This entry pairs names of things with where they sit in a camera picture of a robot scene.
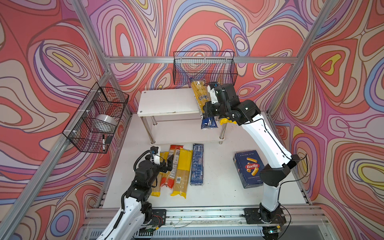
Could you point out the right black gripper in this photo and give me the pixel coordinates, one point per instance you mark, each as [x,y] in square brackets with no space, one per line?
[208,110]

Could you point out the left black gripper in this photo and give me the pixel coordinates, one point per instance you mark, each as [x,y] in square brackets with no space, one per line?
[169,163]

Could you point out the dark blue spaghetti bag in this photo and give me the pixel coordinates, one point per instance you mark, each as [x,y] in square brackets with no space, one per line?
[202,97]

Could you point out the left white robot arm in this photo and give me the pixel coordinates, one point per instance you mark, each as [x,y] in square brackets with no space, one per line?
[136,212]

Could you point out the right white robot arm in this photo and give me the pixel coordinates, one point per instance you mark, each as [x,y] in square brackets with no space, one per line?
[280,160]

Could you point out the white shelf with metal legs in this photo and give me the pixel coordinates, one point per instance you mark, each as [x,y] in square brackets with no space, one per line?
[173,117]

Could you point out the blue Barilla pasta box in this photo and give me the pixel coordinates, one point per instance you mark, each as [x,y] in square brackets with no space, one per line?
[249,166]

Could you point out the yellow spaghetti bag long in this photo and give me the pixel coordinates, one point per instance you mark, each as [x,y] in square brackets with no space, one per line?
[183,173]

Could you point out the red spaghetti bag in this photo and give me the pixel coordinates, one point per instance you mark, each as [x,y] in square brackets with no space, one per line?
[168,178]

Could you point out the blue spaghetti box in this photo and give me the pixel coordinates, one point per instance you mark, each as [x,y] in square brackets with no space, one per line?
[197,168]

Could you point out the black marker pen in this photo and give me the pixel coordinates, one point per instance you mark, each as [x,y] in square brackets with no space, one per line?
[103,143]

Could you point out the silver tape roll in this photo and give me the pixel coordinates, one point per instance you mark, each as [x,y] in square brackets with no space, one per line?
[107,119]

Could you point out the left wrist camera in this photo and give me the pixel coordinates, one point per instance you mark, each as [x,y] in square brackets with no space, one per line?
[156,151]

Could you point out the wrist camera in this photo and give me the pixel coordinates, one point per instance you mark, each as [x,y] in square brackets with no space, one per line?
[212,92]
[156,151]

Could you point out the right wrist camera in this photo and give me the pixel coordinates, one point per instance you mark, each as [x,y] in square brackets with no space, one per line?
[212,92]

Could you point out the black wire basket back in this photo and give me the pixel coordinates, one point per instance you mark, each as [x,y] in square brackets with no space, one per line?
[208,66]

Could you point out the black wire basket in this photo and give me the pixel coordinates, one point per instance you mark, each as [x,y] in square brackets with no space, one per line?
[85,132]
[208,66]

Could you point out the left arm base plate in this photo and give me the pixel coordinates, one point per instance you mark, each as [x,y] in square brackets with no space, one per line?
[155,218]

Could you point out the black wire basket left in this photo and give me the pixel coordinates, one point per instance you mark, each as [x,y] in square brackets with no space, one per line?
[85,132]

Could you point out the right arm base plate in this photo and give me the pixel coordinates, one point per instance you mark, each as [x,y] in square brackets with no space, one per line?
[257,216]

